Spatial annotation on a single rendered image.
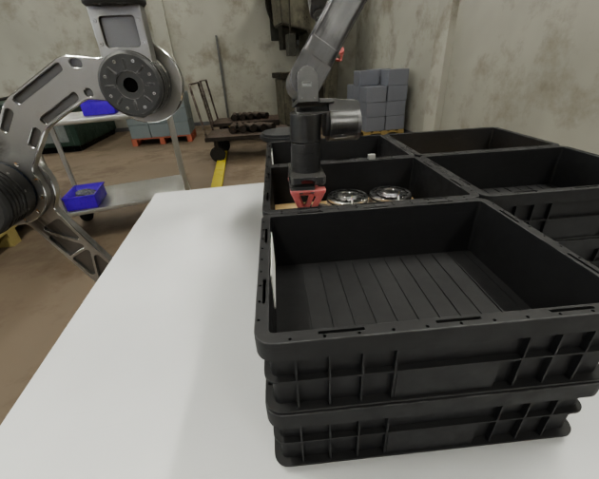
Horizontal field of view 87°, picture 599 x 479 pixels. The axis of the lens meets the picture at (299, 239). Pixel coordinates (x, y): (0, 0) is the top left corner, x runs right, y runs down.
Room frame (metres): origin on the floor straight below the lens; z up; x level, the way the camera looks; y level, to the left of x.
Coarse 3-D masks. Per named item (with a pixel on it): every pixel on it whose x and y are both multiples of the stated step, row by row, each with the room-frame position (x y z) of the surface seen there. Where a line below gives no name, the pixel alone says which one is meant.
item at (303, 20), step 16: (272, 0) 7.56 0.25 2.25; (288, 0) 6.92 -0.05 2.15; (304, 0) 7.13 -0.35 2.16; (272, 16) 7.80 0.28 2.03; (288, 16) 7.04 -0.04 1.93; (304, 16) 7.12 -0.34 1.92; (272, 32) 7.97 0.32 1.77; (288, 32) 7.23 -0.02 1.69; (304, 32) 7.33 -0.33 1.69; (288, 48) 6.82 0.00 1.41; (336, 64) 7.28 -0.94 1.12; (336, 80) 7.28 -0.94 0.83; (288, 96) 7.02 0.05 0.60; (320, 96) 7.18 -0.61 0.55; (336, 96) 7.28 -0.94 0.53; (288, 112) 7.01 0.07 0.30
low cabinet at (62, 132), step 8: (0, 104) 5.88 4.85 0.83; (56, 128) 5.76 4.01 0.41; (64, 128) 5.77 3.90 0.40; (72, 128) 5.80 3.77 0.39; (80, 128) 5.98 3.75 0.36; (88, 128) 6.29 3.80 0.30; (96, 128) 6.61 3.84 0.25; (104, 128) 6.95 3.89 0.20; (112, 128) 7.39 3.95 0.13; (48, 136) 5.73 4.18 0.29; (64, 136) 5.77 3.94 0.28; (72, 136) 5.79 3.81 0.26; (80, 136) 5.88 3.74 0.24; (88, 136) 6.19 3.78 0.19; (96, 136) 6.50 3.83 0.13; (104, 136) 6.93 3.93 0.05; (48, 144) 5.73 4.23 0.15; (64, 144) 5.76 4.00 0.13; (72, 144) 5.78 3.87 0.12; (80, 144) 5.80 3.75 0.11; (88, 144) 6.16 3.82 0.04; (48, 152) 5.76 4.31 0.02; (56, 152) 5.78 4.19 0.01
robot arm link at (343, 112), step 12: (300, 72) 0.59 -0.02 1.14; (312, 72) 0.59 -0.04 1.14; (300, 84) 0.58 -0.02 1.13; (312, 84) 0.59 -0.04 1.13; (300, 96) 0.58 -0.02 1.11; (312, 96) 0.58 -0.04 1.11; (336, 108) 0.61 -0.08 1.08; (348, 108) 0.61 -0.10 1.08; (336, 120) 0.59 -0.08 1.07; (348, 120) 0.59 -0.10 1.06; (360, 120) 0.60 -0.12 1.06; (336, 132) 0.59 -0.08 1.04; (348, 132) 0.59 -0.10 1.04; (360, 132) 0.60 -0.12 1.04
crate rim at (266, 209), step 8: (360, 160) 0.82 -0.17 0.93; (368, 160) 0.81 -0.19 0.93; (376, 160) 0.81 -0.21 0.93; (384, 160) 0.81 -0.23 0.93; (392, 160) 0.81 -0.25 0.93; (400, 160) 0.81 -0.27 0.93; (416, 160) 0.79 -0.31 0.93; (272, 168) 0.80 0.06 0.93; (280, 168) 0.80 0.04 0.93; (432, 168) 0.71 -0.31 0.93; (264, 176) 0.73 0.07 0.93; (440, 176) 0.66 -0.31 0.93; (448, 176) 0.65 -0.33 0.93; (264, 184) 0.66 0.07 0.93; (456, 184) 0.60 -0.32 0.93; (264, 192) 0.62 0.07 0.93; (464, 192) 0.57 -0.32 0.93; (472, 192) 0.55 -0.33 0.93; (264, 200) 0.57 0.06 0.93; (400, 200) 0.54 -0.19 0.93; (408, 200) 0.53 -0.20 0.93; (416, 200) 0.53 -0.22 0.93; (424, 200) 0.53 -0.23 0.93; (432, 200) 0.53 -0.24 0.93; (440, 200) 0.53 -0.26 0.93; (264, 208) 0.53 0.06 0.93; (296, 208) 0.52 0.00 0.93; (304, 208) 0.52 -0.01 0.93; (312, 208) 0.52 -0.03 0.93; (320, 208) 0.52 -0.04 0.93; (328, 208) 0.52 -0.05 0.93
